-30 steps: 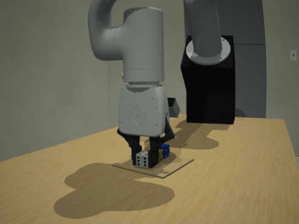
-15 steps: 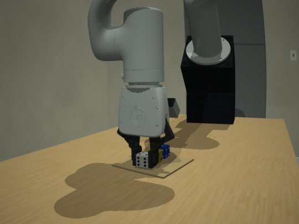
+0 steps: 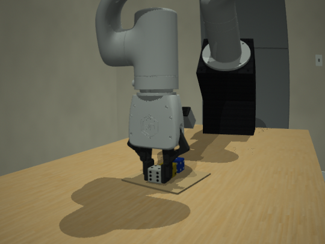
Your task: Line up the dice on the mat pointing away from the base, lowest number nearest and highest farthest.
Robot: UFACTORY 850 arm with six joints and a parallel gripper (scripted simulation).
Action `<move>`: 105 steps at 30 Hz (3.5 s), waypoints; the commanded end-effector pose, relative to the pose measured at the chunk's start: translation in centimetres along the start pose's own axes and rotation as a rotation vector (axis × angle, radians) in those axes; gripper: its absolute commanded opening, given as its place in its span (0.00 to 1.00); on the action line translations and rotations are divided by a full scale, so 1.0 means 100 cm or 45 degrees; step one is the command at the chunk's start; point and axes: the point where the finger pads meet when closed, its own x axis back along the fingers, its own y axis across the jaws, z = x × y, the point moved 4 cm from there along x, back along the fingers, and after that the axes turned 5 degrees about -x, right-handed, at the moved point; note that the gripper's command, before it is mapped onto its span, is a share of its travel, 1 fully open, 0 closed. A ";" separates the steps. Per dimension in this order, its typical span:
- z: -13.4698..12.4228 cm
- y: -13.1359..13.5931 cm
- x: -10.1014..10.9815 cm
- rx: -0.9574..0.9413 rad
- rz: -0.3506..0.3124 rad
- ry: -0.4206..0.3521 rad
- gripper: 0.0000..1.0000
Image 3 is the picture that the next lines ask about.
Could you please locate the grey die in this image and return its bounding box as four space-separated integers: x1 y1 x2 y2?
147 165 162 184

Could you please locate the blue die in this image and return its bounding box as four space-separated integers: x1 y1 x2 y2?
173 157 184 173

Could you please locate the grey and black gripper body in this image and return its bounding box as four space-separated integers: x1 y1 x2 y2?
129 92 184 150

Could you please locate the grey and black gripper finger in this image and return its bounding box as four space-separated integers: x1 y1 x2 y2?
127 140 154 181
161 129 190 184

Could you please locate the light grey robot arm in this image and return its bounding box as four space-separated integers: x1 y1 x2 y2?
95 0 251 93

